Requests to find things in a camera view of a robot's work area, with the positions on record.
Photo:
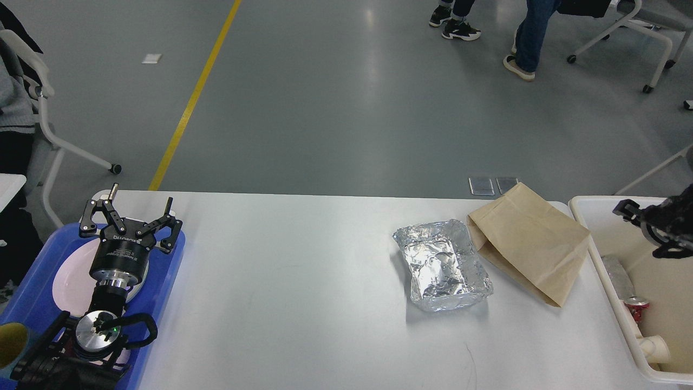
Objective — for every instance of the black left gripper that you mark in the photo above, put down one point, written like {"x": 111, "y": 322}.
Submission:
{"x": 119, "y": 255}

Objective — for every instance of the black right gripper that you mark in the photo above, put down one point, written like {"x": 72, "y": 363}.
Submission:
{"x": 668, "y": 225}

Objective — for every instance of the red foil wrapper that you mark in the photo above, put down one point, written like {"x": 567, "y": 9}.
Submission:
{"x": 636, "y": 306}

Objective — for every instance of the pink plate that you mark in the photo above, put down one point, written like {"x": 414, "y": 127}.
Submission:
{"x": 74, "y": 285}

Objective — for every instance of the white paper cup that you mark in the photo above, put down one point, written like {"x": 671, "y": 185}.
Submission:
{"x": 655, "y": 352}

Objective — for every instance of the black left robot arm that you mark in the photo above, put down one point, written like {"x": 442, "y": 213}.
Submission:
{"x": 92, "y": 300}

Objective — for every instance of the white plastic bin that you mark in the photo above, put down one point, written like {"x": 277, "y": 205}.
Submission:
{"x": 666, "y": 283}

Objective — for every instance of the white chair leg right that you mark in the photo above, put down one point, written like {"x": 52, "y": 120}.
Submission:
{"x": 684, "y": 154}

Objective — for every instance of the brown paper bag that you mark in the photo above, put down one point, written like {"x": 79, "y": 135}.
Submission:
{"x": 538, "y": 246}

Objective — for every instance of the seated person grey cardigan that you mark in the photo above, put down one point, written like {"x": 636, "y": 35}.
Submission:
{"x": 20, "y": 240}

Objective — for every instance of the right metal floor plate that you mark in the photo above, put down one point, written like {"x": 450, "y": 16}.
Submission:
{"x": 506, "y": 183}

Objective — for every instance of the metal floor plate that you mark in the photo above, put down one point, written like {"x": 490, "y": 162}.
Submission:
{"x": 481, "y": 186}
{"x": 506, "y": 183}

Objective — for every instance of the white paper on floor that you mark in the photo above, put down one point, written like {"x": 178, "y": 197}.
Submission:
{"x": 152, "y": 58}

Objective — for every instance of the left metal floor plate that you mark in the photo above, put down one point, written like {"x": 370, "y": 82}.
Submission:
{"x": 481, "y": 186}

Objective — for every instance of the white chair left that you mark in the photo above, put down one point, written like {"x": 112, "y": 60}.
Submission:
{"x": 48, "y": 149}

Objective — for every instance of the crumpled aluminium foil tray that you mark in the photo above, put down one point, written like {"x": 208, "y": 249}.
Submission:
{"x": 446, "y": 271}

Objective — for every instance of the white office chair right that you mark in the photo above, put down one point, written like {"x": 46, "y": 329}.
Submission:
{"x": 648, "y": 18}

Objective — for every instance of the person in blue jeans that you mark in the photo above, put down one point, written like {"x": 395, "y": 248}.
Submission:
{"x": 528, "y": 39}

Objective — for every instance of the person in black trousers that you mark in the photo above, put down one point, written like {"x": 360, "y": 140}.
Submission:
{"x": 452, "y": 14}

